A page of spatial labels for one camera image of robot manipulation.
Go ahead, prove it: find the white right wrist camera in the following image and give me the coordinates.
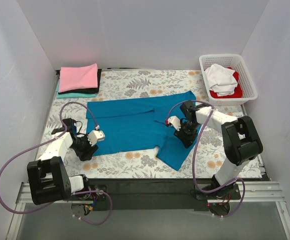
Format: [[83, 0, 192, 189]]
[[165, 116, 181, 131]]

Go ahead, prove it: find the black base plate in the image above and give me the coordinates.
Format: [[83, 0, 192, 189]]
[[27, 174, 271, 212]]

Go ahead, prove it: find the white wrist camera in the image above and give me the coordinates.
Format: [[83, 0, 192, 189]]
[[165, 116, 181, 131], [87, 130, 106, 147]]

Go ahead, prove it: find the red t shirt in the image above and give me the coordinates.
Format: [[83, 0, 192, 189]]
[[208, 66, 244, 100]]

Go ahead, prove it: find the white plastic basket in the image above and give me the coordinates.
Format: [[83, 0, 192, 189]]
[[199, 53, 258, 106]]

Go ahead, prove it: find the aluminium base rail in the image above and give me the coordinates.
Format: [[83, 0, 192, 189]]
[[7, 179, 290, 240]]

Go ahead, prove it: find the purple cable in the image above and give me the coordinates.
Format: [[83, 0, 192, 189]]
[[0, 101, 113, 226], [165, 99, 246, 221]]

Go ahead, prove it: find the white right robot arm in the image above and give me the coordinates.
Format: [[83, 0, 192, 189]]
[[165, 100, 263, 199]]

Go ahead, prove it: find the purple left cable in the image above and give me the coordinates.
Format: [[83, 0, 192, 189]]
[[0, 101, 113, 226]]

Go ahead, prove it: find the blue t shirt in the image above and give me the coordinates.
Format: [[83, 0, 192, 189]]
[[86, 91, 196, 171]]

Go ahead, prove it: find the folded black t shirt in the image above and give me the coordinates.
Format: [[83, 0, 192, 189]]
[[61, 68, 103, 95]]

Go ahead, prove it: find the folded pink t shirt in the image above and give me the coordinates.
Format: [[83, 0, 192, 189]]
[[58, 63, 99, 93]]

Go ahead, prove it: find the white t shirt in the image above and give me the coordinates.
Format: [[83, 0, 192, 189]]
[[204, 63, 238, 98]]

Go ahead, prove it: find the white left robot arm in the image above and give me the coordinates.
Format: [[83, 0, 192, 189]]
[[27, 118, 105, 205]]

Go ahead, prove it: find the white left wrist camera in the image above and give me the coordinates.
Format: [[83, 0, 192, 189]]
[[87, 130, 106, 147]]

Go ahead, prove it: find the folded teal t shirt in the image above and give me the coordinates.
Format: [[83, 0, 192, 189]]
[[55, 84, 97, 99]]

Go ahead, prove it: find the floral patterned table cloth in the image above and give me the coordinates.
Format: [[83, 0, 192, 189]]
[[42, 69, 225, 178]]

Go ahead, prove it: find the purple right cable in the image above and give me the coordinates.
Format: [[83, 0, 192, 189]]
[[165, 99, 246, 221]]

